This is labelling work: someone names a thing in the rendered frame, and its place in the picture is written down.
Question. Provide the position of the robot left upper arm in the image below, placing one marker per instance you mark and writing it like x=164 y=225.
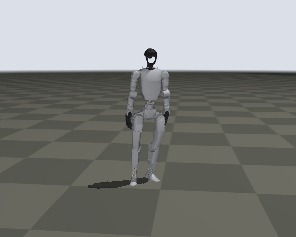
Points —
x=165 y=83

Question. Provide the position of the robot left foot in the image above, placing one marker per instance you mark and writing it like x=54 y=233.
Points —
x=152 y=177

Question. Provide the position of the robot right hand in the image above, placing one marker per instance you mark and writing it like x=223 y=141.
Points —
x=128 y=121

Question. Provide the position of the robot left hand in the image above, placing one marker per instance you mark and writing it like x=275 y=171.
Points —
x=166 y=116

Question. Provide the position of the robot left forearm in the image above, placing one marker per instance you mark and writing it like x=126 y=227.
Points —
x=166 y=104

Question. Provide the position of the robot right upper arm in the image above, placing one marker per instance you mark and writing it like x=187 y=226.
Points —
x=133 y=83

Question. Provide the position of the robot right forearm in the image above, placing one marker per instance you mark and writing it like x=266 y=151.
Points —
x=129 y=104

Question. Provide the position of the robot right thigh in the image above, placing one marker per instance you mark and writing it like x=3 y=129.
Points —
x=137 y=127

